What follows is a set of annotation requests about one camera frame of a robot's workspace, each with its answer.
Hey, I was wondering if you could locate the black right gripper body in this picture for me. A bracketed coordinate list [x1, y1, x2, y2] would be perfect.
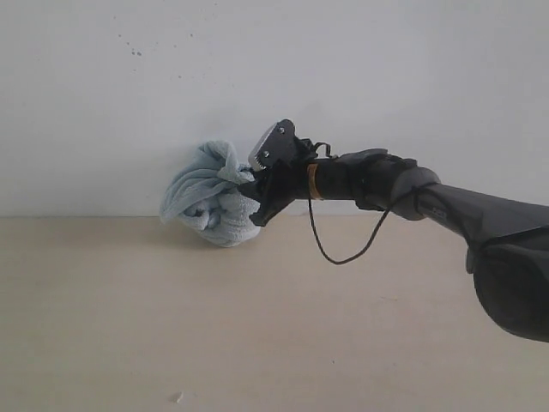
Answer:
[267, 137, 316, 202]

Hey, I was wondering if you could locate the light blue terry towel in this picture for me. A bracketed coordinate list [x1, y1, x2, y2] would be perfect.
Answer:
[160, 141, 260, 247]

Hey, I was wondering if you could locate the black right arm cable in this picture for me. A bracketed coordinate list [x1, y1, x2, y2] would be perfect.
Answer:
[306, 182, 419, 265]

